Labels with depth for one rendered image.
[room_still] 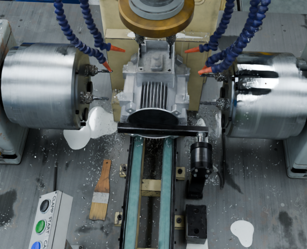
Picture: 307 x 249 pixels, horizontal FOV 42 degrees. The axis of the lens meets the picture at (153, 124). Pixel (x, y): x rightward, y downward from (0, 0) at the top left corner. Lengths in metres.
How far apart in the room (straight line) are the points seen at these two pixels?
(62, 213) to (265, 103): 0.58
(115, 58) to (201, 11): 0.29
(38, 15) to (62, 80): 0.76
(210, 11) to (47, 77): 0.51
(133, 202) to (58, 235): 0.26
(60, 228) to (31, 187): 0.38
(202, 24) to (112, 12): 0.28
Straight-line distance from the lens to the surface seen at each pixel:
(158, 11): 0.93
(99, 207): 1.26
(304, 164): 1.30
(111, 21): 1.29
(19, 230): 1.29
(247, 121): 1.09
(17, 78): 1.12
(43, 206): 1.00
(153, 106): 1.07
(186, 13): 0.96
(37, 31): 1.74
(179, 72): 1.17
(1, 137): 1.26
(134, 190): 1.15
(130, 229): 1.11
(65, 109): 1.10
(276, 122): 1.11
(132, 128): 1.11
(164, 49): 1.17
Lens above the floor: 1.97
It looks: 58 degrees down
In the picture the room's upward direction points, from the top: straight up
